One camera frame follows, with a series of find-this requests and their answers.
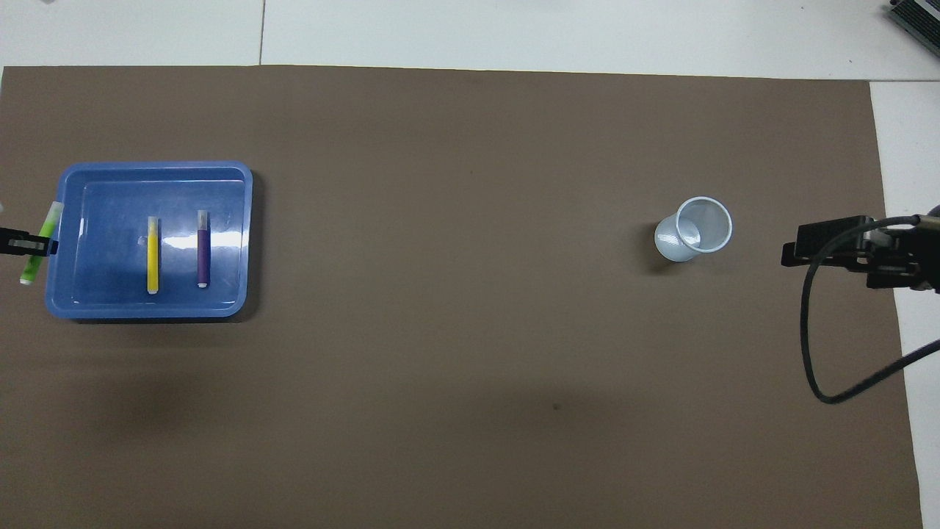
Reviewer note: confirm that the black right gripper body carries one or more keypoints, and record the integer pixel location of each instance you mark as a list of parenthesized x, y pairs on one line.
[(907, 261)]

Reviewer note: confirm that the green pen with white cap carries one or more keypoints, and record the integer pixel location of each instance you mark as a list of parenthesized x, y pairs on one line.
[(31, 268)]

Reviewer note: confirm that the yellow pen with white cap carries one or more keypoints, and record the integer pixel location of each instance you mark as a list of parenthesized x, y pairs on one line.
[(153, 257)]

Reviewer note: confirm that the purple pen with white cap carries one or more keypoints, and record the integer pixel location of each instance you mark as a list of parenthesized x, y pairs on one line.
[(203, 253)]

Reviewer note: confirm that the blue plastic tray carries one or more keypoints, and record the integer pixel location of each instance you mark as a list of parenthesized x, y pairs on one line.
[(103, 294)]

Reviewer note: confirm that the clear plastic cup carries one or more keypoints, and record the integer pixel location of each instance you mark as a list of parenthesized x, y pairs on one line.
[(672, 246)]

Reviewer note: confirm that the grey ribbed device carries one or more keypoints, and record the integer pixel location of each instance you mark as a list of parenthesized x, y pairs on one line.
[(918, 18)]

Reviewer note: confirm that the brown table mat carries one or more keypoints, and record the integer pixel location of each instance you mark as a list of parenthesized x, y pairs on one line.
[(440, 330)]

